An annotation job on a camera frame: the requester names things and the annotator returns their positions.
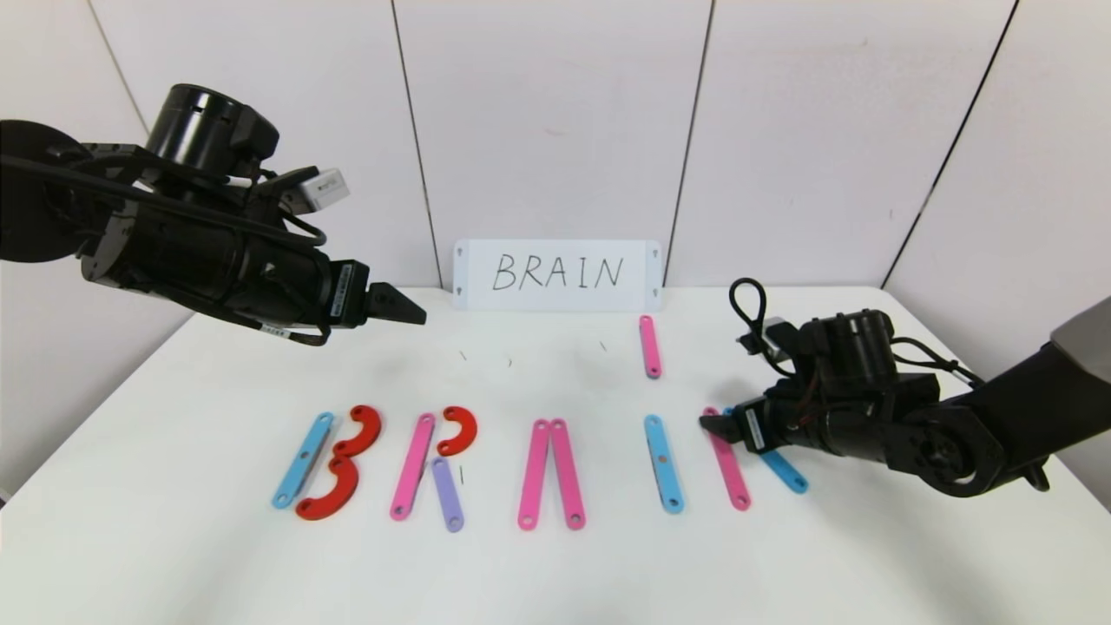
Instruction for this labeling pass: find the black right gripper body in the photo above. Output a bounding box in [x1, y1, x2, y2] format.
[732, 386, 831, 457]

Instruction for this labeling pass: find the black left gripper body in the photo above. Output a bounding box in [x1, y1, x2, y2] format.
[236, 225, 371, 335]

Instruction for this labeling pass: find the long pink bar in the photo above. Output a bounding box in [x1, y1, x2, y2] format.
[550, 418, 587, 530]
[701, 406, 753, 512]
[517, 419, 551, 531]
[391, 413, 436, 521]

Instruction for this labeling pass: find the short blue bar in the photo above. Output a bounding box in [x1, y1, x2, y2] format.
[724, 406, 811, 496]

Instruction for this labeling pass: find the small red arc piece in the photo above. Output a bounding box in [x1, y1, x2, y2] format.
[437, 406, 478, 457]

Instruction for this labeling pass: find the short purple bar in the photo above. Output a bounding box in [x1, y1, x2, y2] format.
[431, 457, 465, 533]

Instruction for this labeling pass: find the white BRAIN word card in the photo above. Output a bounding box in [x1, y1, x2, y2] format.
[453, 240, 663, 313]

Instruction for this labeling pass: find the long blue bar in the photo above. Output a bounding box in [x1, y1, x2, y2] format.
[272, 412, 335, 510]
[644, 414, 685, 514]

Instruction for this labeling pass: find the short pink bar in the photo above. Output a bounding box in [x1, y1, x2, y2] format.
[639, 314, 662, 379]

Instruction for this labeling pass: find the medium red arc piece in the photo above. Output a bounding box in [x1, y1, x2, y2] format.
[333, 405, 383, 459]

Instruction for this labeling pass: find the large red arc piece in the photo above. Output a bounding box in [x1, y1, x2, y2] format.
[294, 457, 360, 522]

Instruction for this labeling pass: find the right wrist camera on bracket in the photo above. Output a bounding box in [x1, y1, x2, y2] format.
[737, 316, 804, 359]

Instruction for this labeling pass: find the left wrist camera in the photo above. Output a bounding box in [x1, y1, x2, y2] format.
[279, 167, 352, 217]

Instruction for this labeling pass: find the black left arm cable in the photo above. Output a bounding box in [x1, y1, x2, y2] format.
[0, 148, 335, 348]

